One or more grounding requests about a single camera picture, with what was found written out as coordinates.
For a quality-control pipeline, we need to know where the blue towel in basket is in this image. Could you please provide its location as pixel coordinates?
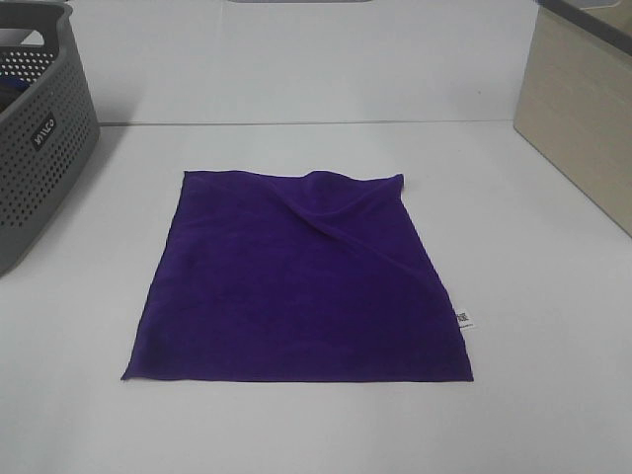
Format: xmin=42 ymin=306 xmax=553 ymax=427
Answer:
xmin=0 ymin=75 xmax=30 ymax=111

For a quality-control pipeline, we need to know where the grey perforated plastic basket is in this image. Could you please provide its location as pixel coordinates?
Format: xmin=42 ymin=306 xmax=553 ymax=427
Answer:
xmin=1 ymin=1 xmax=100 ymax=273

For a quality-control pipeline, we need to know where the beige wooden box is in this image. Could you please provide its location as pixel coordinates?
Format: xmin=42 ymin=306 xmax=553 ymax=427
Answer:
xmin=513 ymin=1 xmax=631 ymax=232

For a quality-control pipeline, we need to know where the purple towel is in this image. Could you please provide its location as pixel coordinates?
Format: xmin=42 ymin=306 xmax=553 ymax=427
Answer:
xmin=123 ymin=171 xmax=474 ymax=383

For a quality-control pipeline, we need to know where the white towel label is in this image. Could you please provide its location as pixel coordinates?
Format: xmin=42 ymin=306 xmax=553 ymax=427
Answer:
xmin=455 ymin=310 xmax=476 ymax=331

